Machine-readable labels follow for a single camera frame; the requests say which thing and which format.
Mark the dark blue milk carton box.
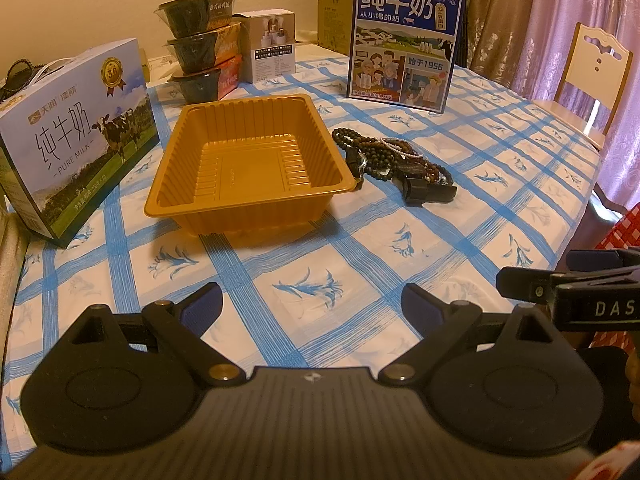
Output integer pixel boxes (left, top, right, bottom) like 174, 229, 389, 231
346, 0, 464, 114

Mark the blue checked tablecloth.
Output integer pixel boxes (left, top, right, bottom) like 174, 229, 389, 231
1, 56, 599, 469

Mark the dark green bead necklace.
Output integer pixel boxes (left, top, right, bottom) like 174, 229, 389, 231
331, 127, 402, 182

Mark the top black instant noodle bowl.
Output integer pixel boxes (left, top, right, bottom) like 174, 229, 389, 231
155, 0, 235, 39

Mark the light blue milk carton box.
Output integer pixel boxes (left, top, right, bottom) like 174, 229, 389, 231
1, 38, 158, 247

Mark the pink shiny curtain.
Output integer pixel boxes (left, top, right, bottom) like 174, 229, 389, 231
466, 0, 640, 212

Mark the black instant noodle bowl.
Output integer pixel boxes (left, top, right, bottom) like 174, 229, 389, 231
169, 55, 242, 104
166, 22, 241, 75
155, 0, 235, 39

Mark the orange plastic tray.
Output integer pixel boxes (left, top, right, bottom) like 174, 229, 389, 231
144, 94, 356, 235

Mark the small white product box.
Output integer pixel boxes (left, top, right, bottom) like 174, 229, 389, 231
233, 9, 296, 84

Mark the bottom black instant noodle bowl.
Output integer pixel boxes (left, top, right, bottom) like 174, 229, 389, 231
169, 55, 242, 104

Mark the middle black instant noodle bowl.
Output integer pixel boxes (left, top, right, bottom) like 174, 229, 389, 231
166, 22, 241, 75

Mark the cream wooden chair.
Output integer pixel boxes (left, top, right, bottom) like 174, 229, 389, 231
534, 23, 634, 151

